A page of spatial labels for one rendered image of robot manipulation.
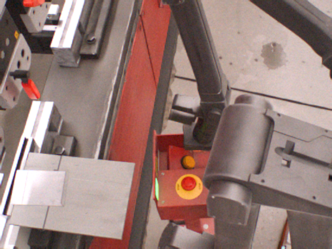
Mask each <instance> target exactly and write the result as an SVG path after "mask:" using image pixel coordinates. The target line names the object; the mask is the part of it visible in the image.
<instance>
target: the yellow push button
mask: <svg viewBox="0 0 332 249"><path fill-rule="evenodd" d="M183 166H184V167H185V168H186V169H192V168H193V167H194V166H195V160H194V158H192V157H190V156H186V157H184V158H183Z"/></svg>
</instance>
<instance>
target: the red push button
mask: <svg viewBox="0 0 332 249"><path fill-rule="evenodd" d="M181 187H182V189H184V190H185V191H192V190H193V189H194V188H195V187H196V180H195V179H194V178H193V177H191V176H188V177H184V178H183V179H182V181H181Z"/></svg>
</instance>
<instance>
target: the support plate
mask: <svg viewBox="0 0 332 249"><path fill-rule="evenodd" d="M59 161H60V156H59V155H48V154H36V153H31V152H29V153H28V159H27V162H26V165H25V168H24V171H53V170H57V169H58V165H59ZM135 167H136V164H135V163H132V162H120V161H108V160H102V159H89V158H78V157H66V156H62V159H61V161H60V167H59V171H65V170H66V168H67V169H68V171H69V177H68V184H67V188H66V197H65V204H64V206H50V207H49V211H48V213H47V207H48V206H30V205H14V208H13V210H12V214H11V219H10V221H9V224H10V225H13V226H21V227H28V228H36V229H45V230H51V231H59V232H64V233H69V234H78V235H87V236H93V237H102V238H111V239H117V240H122V236H123V230H124V227H125V221H126V215H127V210H128V203H129V197H130V191H131V188H132V183H133V176H134V173H135ZM46 213H47V219H46V223H45V226H44V228H43V223H44V219H45V217H46Z"/></svg>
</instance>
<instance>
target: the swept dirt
mask: <svg viewBox="0 0 332 249"><path fill-rule="evenodd" d="M178 37H179V32H178ZM177 43H178V38H177ZM176 51H177V45H176V48H175V53H176ZM174 56H175V55H174ZM176 72H177V70H176V68H175V65H174V62H173V67H172V71H171V78H170V85H171V84H172V83H173V82H174V78H175V74H176ZM170 85H169V89H168V95H167V102H166V106H165V111H164V119H163V124H162V131H161V133H162V132H163V131H164V130H165V128H166V127H167V122H168V116H169V109H170V108H171V106H172V104H173V100H172V96H173V92H172V90H171V88H170ZM150 210H151V201H150V202H149V209H148V215H147V219H146V228H145V235H144V239H143V244H142V249H145V242H146V239H147V236H148V233H147V224H148V221H149V214H150Z"/></svg>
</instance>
